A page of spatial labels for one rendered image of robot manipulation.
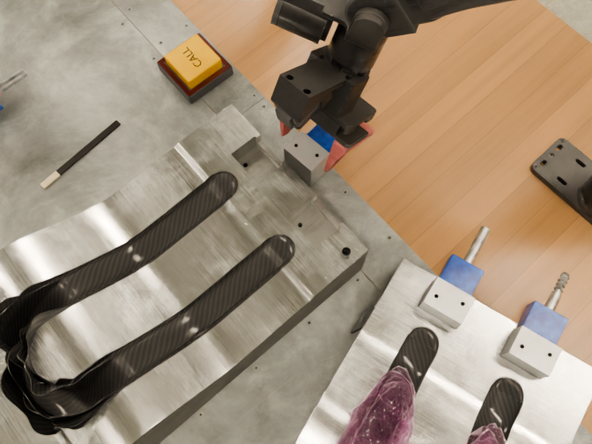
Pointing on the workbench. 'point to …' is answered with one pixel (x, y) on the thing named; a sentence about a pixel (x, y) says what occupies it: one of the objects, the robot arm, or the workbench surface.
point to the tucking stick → (79, 154)
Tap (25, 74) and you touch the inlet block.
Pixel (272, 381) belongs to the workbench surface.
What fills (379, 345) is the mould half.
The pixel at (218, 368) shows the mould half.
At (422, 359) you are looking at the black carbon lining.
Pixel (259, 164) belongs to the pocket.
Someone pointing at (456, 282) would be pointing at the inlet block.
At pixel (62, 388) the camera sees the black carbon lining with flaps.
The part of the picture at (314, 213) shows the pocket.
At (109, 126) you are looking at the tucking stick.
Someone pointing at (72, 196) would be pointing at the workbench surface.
